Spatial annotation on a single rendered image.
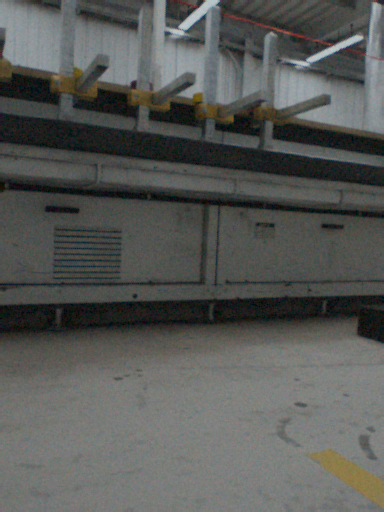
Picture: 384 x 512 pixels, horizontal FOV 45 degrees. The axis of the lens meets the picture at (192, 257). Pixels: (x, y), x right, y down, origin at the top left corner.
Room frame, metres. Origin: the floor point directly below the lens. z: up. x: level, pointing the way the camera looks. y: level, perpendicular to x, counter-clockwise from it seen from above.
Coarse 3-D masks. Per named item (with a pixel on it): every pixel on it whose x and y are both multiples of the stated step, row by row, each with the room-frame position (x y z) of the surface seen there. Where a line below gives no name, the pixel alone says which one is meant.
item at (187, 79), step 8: (184, 72) 1.34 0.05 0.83; (192, 72) 1.34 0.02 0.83; (176, 80) 1.39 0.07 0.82; (184, 80) 1.34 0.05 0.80; (192, 80) 1.34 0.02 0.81; (168, 88) 1.44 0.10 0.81; (176, 88) 1.39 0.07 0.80; (184, 88) 1.39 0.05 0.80; (160, 96) 1.50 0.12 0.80; (168, 96) 1.48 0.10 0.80; (160, 104) 1.57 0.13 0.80
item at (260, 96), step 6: (258, 90) 1.45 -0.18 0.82; (264, 90) 1.45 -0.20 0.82; (246, 96) 1.51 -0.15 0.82; (252, 96) 1.48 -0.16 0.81; (258, 96) 1.45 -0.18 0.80; (264, 96) 1.45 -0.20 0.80; (234, 102) 1.58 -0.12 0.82; (240, 102) 1.54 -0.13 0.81; (246, 102) 1.51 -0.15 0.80; (252, 102) 1.48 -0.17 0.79; (258, 102) 1.48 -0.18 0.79; (222, 108) 1.65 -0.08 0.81; (228, 108) 1.61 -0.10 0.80; (234, 108) 1.57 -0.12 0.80; (240, 108) 1.55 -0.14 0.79; (246, 108) 1.55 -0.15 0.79; (222, 114) 1.65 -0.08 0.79; (228, 114) 1.64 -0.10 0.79; (198, 120) 1.81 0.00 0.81
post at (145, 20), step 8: (144, 8) 1.55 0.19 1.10; (144, 16) 1.55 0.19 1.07; (152, 16) 1.57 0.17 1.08; (144, 24) 1.55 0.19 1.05; (144, 32) 1.55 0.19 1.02; (144, 40) 1.55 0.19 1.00; (144, 48) 1.56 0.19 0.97; (144, 56) 1.56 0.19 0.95; (144, 64) 1.56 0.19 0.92; (144, 72) 1.56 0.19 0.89; (144, 80) 1.56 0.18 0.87; (136, 88) 1.58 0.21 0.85; (144, 88) 1.56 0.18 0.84; (136, 112) 1.57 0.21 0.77; (144, 112) 1.56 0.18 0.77; (136, 120) 1.57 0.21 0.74; (144, 120) 1.56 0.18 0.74
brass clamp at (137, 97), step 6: (132, 90) 1.54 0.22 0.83; (138, 90) 1.54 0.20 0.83; (144, 90) 1.55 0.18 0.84; (132, 96) 1.53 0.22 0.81; (138, 96) 1.54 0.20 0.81; (144, 96) 1.55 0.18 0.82; (150, 96) 1.56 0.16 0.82; (132, 102) 1.54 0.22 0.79; (138, 102) 1.54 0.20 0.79; (144, 102) 1.55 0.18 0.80; (150, 102) 1.56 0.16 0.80; (168, 102) 1.59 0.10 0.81; (150, 108) 1.59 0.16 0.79; (156, 108) 1.58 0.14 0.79; (162, 108) 1.58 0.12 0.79; (168, 108) 1.59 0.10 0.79
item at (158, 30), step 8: (160, 0) 2.60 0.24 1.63; (160, 8) 2.61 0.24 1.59; (160, 16) 2.61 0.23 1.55; (160, 24) 2.61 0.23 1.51; (160, 32) 2.61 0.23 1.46; (160, 40) 2.61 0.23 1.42; (160, 48) 2.61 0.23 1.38; (152, 56) 2.63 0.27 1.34; (160, 56) 2.61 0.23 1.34; (152, 64) 2.63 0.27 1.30; (160, 64) 2.61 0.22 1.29; (152, 72) 2.62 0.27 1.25; (160, 72) 2.61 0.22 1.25; (152, 80) 2.62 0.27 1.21; (160, 80) 2.61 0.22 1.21; (160, 88) 2.61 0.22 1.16
